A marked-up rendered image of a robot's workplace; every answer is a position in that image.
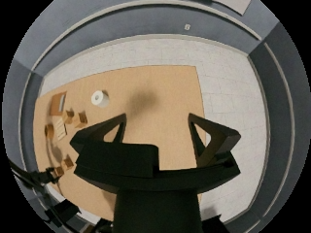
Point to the brown clipboard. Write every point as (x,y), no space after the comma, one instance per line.
(57,104)

